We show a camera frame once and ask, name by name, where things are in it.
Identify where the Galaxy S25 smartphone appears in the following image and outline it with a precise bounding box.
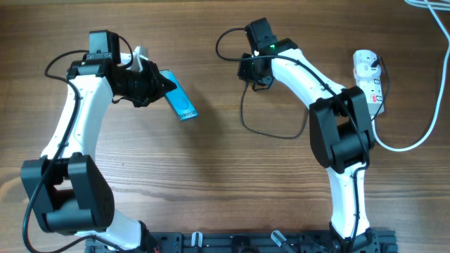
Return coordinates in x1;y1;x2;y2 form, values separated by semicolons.
160;70;198;121

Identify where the black USB charging cable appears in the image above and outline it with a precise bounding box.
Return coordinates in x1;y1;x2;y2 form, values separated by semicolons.
240;56;391;140

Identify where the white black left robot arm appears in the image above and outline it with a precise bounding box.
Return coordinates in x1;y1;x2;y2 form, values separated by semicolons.
20;30;176;252

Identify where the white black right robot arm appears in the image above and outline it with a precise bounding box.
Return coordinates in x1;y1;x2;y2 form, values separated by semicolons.
240;18;375;242

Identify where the white charger plug adapter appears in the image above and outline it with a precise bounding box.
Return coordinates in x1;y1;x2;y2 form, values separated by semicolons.
353;62;381;82

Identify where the white power strip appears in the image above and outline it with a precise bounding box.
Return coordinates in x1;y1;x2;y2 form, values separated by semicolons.
353;49;384;118

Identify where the white power strip cord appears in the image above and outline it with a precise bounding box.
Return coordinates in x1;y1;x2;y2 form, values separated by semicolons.
370;0;450;153

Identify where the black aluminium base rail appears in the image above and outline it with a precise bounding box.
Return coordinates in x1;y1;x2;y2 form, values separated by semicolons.
84;230;398;253

